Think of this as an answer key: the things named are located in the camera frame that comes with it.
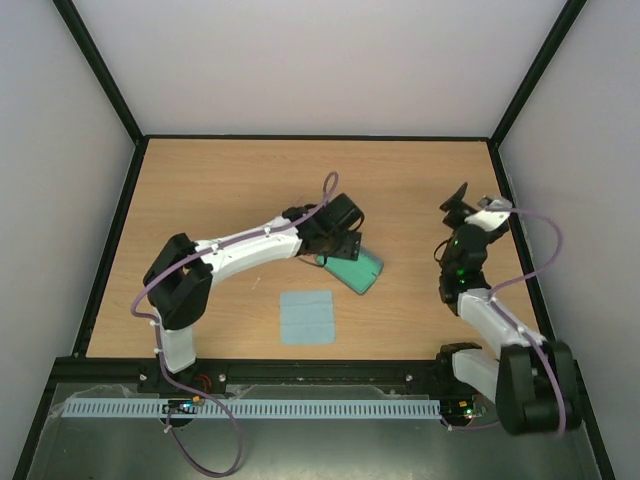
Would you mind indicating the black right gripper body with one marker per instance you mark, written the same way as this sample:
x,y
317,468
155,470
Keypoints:
x,y
454,207

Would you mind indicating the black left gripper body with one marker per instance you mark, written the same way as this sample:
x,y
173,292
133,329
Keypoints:
x,y
331,239

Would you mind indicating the grey-green glasses case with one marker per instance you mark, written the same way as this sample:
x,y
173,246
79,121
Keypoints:
x,y
357,275

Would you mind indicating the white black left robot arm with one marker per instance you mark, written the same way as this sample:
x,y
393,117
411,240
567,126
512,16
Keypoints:
x,y
179,281

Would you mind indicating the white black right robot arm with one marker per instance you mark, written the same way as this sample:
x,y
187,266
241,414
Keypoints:
x,y
531,380

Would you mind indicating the light blue cleaning cloth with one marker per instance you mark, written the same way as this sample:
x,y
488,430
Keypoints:
x,y
307,318

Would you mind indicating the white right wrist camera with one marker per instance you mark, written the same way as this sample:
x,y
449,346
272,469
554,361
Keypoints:
x,y
493,213

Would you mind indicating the light blue slotted cable duct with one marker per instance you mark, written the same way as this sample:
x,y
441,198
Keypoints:
x,y
253,409

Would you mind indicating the black frame corner post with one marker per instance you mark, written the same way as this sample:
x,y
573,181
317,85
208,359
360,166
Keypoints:
x,y
546,53

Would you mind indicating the black front mounting rail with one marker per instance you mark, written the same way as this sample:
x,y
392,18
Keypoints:
x,y
217,376

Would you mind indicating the black left rear frame post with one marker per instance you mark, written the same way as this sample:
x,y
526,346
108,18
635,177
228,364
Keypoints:
x,y
87,46

